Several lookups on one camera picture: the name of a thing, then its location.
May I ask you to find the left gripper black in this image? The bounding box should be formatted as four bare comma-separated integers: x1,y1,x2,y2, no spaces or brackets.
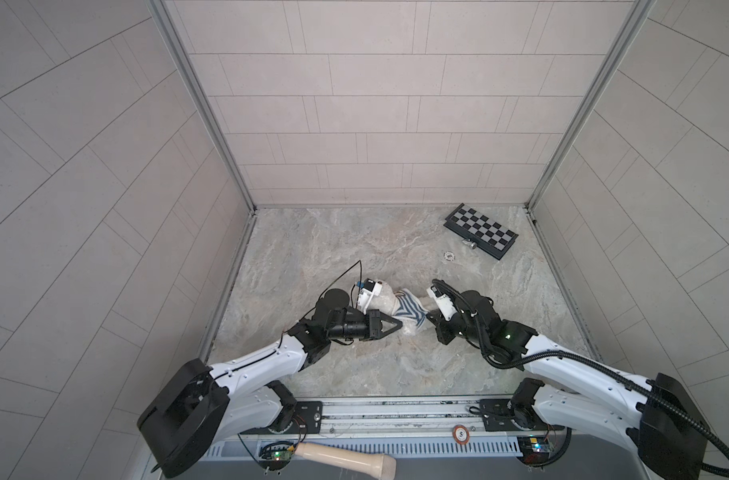
322,314,401,345

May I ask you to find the white teddy bear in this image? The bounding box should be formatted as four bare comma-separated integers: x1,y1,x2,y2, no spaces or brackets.
369,282,399,316

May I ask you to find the blue white striped sweater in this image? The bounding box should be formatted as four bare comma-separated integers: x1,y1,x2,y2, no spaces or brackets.
391,290,429,336

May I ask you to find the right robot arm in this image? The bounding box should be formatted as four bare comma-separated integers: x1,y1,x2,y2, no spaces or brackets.
427,280,713,479

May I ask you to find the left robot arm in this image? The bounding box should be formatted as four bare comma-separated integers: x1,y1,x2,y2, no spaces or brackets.
136,289,403,479

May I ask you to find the black white checkerboard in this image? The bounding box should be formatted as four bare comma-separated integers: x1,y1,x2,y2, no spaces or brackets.
444,203,519,260

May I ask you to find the red round sticker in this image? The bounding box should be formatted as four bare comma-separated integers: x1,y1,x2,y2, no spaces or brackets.
453,425,470,445

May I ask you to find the right circuit board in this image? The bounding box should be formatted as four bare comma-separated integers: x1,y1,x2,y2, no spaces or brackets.
517,436,552,465

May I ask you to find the circuit board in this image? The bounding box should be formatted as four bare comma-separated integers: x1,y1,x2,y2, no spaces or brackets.
258,441,296,471
517,436,552,465

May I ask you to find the left circuit board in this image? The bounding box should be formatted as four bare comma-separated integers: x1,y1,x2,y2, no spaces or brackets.
258,441,296,471

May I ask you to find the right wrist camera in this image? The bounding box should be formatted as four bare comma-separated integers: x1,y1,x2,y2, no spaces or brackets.
427,285,458,322

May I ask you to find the black corrugated cable conduit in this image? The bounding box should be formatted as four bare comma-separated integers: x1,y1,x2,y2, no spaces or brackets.
429,278,729,479

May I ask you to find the aluminium mounting rail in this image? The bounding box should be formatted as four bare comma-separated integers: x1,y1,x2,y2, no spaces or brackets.
150,392,651,445

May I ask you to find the beige cylindrical handle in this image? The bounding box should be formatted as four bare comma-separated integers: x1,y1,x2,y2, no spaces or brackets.
294,442,397,480

